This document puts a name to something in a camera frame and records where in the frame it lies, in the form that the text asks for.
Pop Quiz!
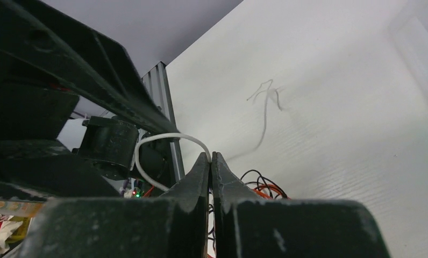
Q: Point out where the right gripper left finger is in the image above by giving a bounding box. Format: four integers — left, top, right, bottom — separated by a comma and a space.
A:
19, 153, 210, 257

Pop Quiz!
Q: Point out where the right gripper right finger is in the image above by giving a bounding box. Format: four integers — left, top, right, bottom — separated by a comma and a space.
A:
211, 152, 390, 257

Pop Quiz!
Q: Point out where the cable bundle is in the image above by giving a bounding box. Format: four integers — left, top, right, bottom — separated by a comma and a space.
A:
206, 169, 289, 258

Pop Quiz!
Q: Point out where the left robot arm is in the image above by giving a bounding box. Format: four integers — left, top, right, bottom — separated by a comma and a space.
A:
0, 1, 177, 202

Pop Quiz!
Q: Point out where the clear plastic bin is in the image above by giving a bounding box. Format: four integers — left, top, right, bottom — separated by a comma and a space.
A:
389, 16, 428, 101

